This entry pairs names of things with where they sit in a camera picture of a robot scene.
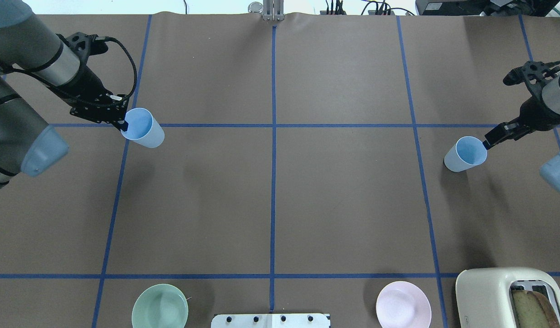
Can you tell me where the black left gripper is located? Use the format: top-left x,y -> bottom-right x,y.
57,32 -> 128,132

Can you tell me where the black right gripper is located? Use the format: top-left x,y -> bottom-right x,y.
483,61 -> 560,150

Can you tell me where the light blue cup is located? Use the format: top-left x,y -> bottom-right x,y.
121,108 -> 165,148
443,136 -> 488,172

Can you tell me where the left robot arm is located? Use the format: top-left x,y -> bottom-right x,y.
0,0 -> 134,190

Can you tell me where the cream toaster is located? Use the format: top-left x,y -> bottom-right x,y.
455,266 -> 560,328

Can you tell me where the bread slice in toaster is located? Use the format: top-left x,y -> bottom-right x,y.
511,289 -> 560,328

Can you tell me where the green bowl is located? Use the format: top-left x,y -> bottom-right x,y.
131,284 -> 190,328

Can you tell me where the pink bowl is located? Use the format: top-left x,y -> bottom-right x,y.
375,281 -> 432,328

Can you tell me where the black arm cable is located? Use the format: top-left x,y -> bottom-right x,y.
6,36 -> 138,110

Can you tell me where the aluminium frame post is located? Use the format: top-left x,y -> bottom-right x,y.
262,0 -> 285,21

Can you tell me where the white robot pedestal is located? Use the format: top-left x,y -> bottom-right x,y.
211,313 -> 332,328

